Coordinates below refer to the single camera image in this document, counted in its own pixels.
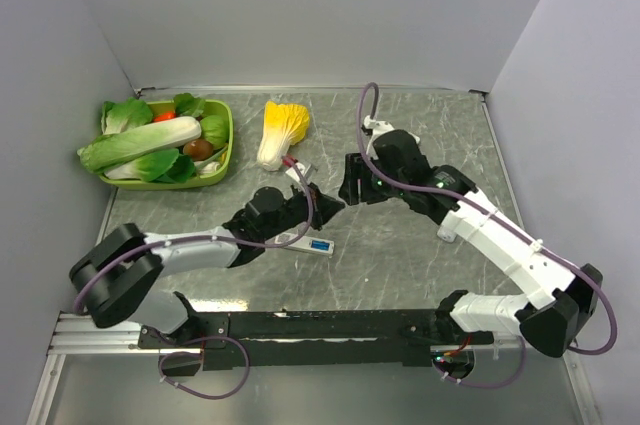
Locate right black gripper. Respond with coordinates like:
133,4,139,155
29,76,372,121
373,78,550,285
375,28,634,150
338,150,408,205

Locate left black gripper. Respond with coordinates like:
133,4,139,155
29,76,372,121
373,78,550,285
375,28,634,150
261,182,345,242

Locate grey white remote control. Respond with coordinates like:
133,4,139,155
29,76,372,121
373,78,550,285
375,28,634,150
274,233,335,257

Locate blue AAA battery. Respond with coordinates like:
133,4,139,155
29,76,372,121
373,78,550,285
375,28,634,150
310,240,333,252

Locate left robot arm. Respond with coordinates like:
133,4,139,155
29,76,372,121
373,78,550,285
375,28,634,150
69,184,345,347

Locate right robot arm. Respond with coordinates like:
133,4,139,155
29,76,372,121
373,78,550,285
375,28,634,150
339,130,603,358

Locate plain white remote control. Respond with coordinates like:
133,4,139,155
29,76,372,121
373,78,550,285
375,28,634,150
437,227,457,243

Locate yellow cabbage toy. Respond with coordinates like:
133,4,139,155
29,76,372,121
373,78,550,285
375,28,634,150
257,101,311,171

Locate round green lettuce toy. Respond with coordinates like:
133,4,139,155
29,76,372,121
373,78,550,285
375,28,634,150
200,115,230,150

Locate brown mushroom toy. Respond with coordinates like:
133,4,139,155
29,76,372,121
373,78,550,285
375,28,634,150
182,138,214,162

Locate bok choy toy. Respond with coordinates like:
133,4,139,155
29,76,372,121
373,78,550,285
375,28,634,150
103,149,196,184

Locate red tomato toy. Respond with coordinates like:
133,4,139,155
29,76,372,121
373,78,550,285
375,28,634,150
153,111,176,123

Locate green plastic basket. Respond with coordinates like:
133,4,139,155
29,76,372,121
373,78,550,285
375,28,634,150
100,93,234,191

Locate green leaf toy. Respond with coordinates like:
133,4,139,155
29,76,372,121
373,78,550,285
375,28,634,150
101,97,154,135

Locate long napa cabbage toy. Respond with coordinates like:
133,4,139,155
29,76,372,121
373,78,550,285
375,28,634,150
77,116,202,174

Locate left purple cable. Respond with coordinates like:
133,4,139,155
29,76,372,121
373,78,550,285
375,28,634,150
73,157,315,316

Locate purple cable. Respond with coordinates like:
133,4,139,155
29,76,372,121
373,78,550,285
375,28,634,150
73,157,315,316
355,82,619,354

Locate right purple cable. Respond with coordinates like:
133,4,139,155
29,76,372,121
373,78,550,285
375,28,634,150
355,82,619,354

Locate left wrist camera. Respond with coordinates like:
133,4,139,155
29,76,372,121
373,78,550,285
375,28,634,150
283,155,317,184

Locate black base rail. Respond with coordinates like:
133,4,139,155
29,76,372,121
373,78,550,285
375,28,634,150
138,309,494,371

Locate aluminium frame rail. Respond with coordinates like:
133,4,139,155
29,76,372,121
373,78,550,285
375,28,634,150
47,307,579,356

